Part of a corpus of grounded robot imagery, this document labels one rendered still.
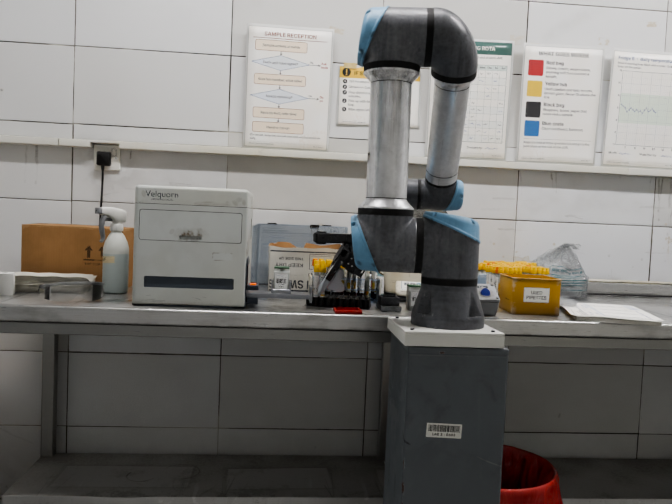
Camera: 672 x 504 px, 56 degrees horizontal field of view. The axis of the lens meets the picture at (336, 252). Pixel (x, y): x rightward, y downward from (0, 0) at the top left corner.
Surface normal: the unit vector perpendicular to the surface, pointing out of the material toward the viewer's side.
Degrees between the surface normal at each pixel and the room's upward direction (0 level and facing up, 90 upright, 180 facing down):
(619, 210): 90
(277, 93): 93
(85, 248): 88
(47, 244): 88
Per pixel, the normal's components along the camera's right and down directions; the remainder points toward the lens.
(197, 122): 0.08, 0.06
